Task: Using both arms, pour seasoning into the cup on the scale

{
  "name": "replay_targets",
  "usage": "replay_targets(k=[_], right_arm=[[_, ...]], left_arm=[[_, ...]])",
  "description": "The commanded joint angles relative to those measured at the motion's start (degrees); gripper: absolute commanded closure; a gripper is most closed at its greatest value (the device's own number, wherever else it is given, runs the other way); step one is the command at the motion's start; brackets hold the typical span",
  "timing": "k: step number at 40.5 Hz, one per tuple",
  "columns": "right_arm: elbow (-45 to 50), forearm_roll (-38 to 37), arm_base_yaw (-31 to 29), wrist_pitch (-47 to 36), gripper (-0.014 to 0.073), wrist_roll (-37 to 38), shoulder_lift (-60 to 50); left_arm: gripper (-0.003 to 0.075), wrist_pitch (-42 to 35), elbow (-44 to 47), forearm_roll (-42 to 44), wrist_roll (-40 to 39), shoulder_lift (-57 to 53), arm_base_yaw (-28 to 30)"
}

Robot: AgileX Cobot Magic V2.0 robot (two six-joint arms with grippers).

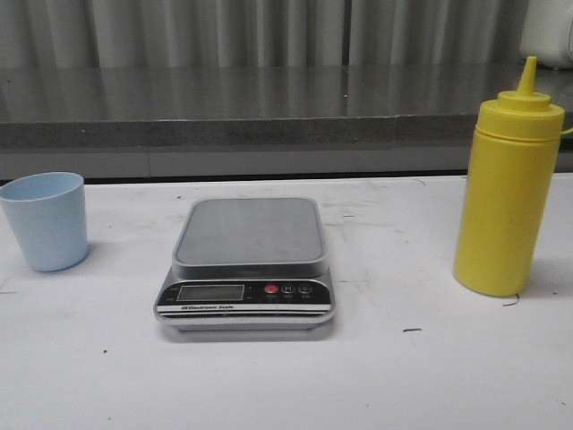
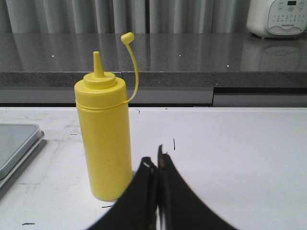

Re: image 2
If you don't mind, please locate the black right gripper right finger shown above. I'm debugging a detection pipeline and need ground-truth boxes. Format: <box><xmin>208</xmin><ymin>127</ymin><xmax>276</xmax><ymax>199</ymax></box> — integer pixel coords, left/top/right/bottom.
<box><xmin>157</xmin><ymin>145</ymin><xmax>235</xmax><ymax>230</ymax></box>

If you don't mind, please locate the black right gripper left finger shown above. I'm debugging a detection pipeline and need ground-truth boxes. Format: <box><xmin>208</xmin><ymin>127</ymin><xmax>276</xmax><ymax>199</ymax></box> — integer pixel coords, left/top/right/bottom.
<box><xmin>90</xmin><ymin>157</ymin><xmax>158</xmax><ymax>230</ymax></box>

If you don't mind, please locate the yellow squeeze bottle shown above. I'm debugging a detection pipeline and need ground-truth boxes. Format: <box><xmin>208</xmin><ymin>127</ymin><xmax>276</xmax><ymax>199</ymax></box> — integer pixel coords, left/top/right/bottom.
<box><xmin>74</xmin><ymin>32</ymin><xmax>139</xmax><ymax>201</ymax></box>

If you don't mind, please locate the silver digital kitchen scale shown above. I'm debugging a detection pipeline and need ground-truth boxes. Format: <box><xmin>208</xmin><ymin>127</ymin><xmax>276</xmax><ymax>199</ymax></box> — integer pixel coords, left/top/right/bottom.
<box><xmin>0</xmin><ymin>124</ymin><xmax>45</xmax><ymax>189</ymax></box>

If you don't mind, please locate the grey stone countertop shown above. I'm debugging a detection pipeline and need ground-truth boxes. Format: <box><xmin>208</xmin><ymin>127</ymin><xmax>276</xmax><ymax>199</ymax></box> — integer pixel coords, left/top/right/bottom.
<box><xmin>0</xmin><ymin>33</ymin><xmax>307</xmax><ymax>107</ymax></box>

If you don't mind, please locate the white rice cooker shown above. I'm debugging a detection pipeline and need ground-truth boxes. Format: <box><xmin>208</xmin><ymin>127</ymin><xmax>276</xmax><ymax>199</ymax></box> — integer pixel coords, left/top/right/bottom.
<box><xmin>246</xmin><ymin>0</ymin><xmax>307</xmax><ymax>38</ymax></box>

